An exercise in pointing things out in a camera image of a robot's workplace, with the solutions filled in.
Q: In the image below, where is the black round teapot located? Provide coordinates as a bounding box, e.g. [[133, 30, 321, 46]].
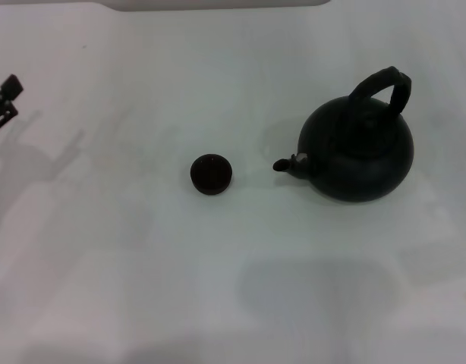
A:
[[272, 66, 415, 204]]

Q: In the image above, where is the small dark teacup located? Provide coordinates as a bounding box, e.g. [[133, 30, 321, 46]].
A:
[[190, 152, 234, 196]]

